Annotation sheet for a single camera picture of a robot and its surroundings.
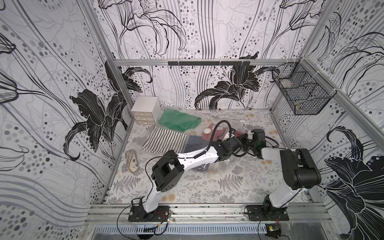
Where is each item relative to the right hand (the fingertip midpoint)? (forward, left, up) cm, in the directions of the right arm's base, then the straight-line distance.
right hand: (234, 135), depth 96 cm
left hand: (-9, +9, +3) cm, 13 cm away
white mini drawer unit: (+17, +60, +8) cm, 63 cm away
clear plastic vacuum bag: (-16, +2, -6) cm, 17 cm away
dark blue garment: (-1, +26, -6) cm, 27 cm away
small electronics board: (-50, -13, -8) cm, 52 cm away
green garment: (+17, +39, -3) cm, 42 cm away
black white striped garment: (0, +49, -4) cm, 50 cm away
